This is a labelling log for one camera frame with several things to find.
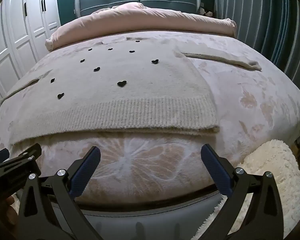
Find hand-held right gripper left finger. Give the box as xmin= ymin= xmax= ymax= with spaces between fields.
xmin=17 ymin=146 xmax=101 ymax=240

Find white fluffy fleece cloth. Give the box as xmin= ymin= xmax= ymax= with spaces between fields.
xmin=194 ymin=139 xmax=300 ymax=240

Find beige knit sweater black hearts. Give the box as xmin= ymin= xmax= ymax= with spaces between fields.
xmin=0 ymin=36 xmax=263 ymax=147

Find white panelled wardrobe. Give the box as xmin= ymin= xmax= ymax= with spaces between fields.
xmin=0 ymin=0 xmax=62 ymax=103

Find small white bedside ornament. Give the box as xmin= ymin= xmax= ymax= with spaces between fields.
xmin=199 ymin=6 xmax=214 ymax=17

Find grey-blue curtain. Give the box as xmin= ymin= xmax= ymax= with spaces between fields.
xmin=214 ymin=0 xmax=300 ymax=90

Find pink duvet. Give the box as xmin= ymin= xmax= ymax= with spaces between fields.
xmin=45 ymin=2 xmax=237 ymax=52

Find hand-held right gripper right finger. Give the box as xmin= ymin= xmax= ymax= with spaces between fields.
xmin=201 ymin=144 xmax=284 ymax=240

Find pink floral bed blanket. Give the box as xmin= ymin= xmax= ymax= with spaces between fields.
xmin=0 ymin=31 xmax=300 ymax=205

